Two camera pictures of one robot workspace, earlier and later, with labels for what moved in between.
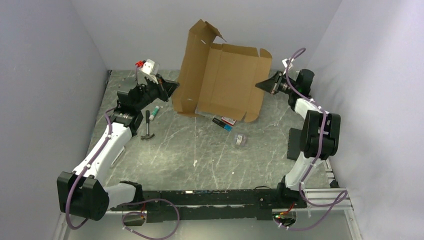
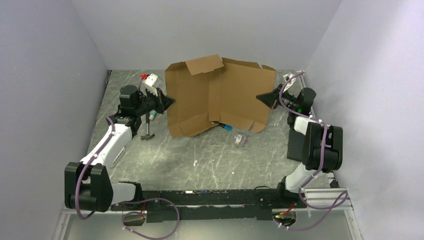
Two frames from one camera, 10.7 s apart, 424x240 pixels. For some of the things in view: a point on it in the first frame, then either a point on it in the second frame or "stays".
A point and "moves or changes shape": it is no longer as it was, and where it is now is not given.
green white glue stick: (154, 113) stays
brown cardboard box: (225, 80) moves or changes shape
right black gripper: (272, 85) -> (271, 98)
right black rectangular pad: (294, 143) stays
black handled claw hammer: (147, 113) stays
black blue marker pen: (226, 127) stays
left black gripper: (167, 87) -> (164, 102)
